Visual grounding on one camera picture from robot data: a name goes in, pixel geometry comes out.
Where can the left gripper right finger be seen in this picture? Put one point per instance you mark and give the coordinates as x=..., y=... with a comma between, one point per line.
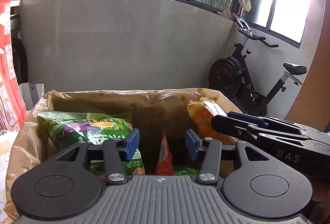
x=253, y=162

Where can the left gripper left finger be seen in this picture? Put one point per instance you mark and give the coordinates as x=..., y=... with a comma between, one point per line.
x=113, y=152

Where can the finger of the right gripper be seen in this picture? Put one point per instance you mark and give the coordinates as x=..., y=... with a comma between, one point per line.
x=266, y=122
x=252, y=133

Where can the orange snack bag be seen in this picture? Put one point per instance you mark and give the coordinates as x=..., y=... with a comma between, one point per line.
x=202, y=111

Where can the wooden door panel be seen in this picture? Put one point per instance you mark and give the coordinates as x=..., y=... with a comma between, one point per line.
x=311, y=106

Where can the small red snack packet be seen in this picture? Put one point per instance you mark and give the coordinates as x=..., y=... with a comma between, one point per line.
x=164, y=165

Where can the black exercise bike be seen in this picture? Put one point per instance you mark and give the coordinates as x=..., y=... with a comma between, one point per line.
x=232, y=78

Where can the brown cardboard box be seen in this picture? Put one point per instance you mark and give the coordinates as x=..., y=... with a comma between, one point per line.
x=152, y=112

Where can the green vegetable chip bag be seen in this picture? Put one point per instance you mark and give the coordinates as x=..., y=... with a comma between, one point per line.
x=67, y=128

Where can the white plastic container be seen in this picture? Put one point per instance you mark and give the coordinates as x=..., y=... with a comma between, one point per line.
x=31, y=94

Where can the floral checkered tablecloth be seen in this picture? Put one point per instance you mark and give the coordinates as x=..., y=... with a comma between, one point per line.
x=6, y=142

